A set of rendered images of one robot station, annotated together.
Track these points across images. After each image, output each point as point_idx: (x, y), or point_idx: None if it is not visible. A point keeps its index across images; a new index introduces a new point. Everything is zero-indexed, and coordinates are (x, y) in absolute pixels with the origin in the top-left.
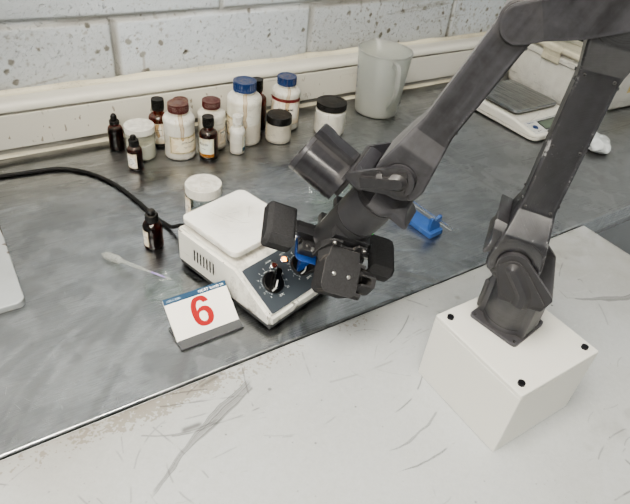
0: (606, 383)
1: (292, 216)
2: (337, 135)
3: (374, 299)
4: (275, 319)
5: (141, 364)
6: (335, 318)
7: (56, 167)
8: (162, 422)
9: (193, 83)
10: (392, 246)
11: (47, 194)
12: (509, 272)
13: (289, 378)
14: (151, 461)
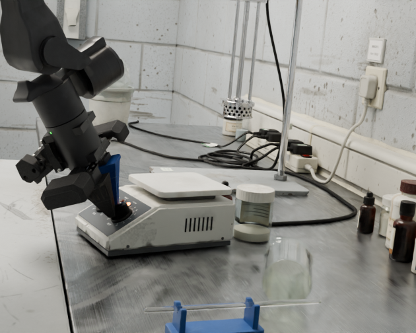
0: None
1: (104, 129)
2: (92, 43)
3: (74, 272)
4: (76, 221)
5: (82, 203)
6: (65, 253)
7: (354, 208)
8: (26, 201)
9: None
10: (67, 185)
11: (311, 206)
12: None
13: (18, 228)
14: (2, 197)
